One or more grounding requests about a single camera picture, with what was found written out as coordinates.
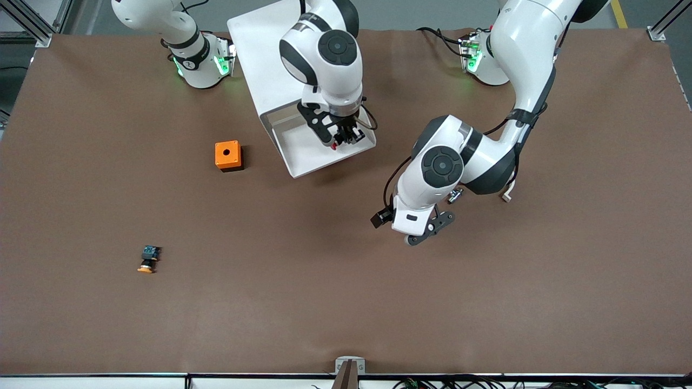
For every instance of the white cabinet drawer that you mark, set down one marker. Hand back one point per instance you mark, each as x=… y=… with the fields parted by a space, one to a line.
x=308 y=154

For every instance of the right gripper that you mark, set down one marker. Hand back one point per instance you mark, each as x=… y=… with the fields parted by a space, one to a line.
x=344 y=128

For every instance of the orange box with hole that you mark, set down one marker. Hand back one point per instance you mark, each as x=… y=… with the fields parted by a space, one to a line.
x=227 y=155

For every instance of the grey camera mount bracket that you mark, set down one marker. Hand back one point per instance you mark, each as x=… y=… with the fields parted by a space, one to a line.
x=350 y=366

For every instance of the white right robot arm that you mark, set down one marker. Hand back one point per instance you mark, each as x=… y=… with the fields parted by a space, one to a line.
x=330 y=48

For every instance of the aluminium frame profile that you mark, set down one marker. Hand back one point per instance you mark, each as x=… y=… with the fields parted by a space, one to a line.
x=657 y=34
x=40 y=37

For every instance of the silver metal fitting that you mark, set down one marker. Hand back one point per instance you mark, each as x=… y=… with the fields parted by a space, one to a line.
x=455 y=197

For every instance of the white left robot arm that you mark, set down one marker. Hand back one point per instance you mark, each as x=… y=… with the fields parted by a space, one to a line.
x=530 y=48

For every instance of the white table edge rail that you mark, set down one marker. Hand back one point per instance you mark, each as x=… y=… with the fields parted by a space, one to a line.
x=108 y=381

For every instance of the white curved plastic bracket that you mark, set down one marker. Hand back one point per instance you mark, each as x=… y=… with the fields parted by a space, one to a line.
x=508 y=193

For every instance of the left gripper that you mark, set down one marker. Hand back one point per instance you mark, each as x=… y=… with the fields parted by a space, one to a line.
x=381 y=216

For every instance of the white drawer cabinet housing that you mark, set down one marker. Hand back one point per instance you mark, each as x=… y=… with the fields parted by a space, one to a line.
x=259 y=54

